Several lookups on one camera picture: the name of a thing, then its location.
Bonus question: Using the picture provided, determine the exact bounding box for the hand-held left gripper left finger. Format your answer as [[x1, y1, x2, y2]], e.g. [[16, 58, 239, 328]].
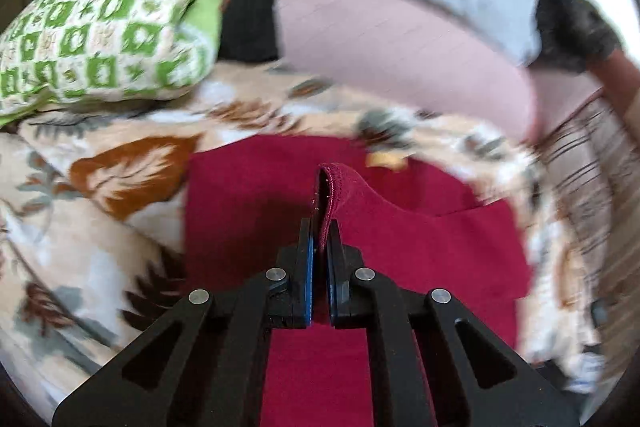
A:
[[51, 217, 316, 427]]

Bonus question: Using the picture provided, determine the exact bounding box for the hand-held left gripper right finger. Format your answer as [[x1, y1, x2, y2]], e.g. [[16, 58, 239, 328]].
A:
[[325, 220, 581, 427]]

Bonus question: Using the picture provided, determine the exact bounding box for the dark red sweater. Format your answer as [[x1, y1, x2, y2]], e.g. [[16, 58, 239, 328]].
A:
[[182, 134, 533, 427]]

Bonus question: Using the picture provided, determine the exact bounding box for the floral leaf print blanket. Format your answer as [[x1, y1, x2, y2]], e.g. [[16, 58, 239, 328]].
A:
[[0, 62, 608, 423]]

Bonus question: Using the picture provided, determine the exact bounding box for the pink quilted bolster cushion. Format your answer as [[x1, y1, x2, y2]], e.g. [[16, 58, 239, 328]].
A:
[[272, 0, 606, 143]]

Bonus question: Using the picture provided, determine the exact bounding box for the striped brown cushion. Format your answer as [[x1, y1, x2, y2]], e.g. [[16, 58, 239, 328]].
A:
[[542, 92, 640, 388]]

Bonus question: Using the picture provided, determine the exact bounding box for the green patterned pillow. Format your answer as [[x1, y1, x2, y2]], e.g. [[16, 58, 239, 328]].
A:
[[0, 0, 223, 128]]

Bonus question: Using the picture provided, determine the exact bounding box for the dark furry garment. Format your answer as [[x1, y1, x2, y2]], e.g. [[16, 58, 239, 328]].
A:
[[535, 0, 623, 73]]

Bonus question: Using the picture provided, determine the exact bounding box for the pink brown sofa armrest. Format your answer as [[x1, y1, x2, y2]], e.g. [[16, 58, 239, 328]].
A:
[[585, 51, 640, 118]]

